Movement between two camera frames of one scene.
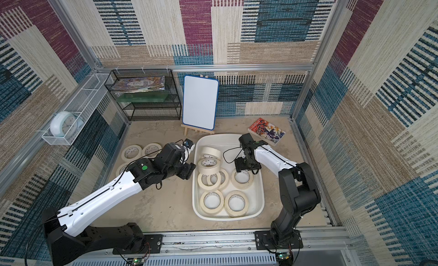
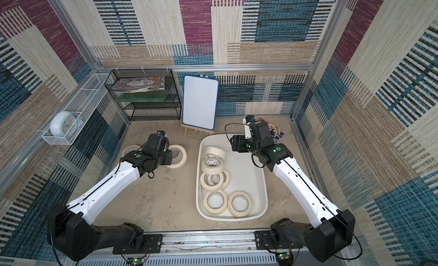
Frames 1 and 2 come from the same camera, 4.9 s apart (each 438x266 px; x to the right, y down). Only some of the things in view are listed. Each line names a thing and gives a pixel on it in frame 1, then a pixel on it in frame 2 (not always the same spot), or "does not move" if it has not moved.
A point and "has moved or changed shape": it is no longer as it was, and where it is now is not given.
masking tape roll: x=131 y=152 does not move
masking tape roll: x=242 y=180 has moved or changed shape
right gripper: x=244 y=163 to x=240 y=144
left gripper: x=187 y=170 to x=169 y=161
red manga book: x=267 y=131 does not move
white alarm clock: x=65 y=124 does not move
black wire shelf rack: x=146 y=95 does not move
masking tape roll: x=209 y=182 does not move
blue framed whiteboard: x=200 y=101 does not move
